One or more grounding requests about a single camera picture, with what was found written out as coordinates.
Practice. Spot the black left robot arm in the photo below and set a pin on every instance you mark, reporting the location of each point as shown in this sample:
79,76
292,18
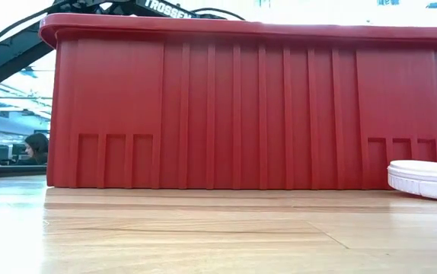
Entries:
9,57

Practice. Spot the red plastic bin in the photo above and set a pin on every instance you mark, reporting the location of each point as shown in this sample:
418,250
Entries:
241,114

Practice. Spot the person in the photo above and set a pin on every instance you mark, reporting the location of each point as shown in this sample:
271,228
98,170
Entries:
39,146

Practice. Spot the pink slide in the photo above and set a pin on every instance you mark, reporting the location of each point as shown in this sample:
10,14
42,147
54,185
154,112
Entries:
424,179

